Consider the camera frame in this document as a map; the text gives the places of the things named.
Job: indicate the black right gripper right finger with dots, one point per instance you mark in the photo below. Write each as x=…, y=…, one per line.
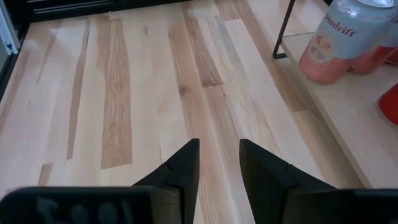
x=267, y=186

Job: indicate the pink silver Spindrift can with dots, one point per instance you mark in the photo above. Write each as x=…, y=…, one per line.
x=370, y=62

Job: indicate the wooden shelf with black frame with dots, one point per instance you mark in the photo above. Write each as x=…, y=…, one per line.
x=348, y=124

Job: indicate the red Coca-Cola can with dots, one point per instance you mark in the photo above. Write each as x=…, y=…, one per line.
x=390, y=104

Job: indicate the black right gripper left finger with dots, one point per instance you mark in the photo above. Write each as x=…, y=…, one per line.
x=183, y=174

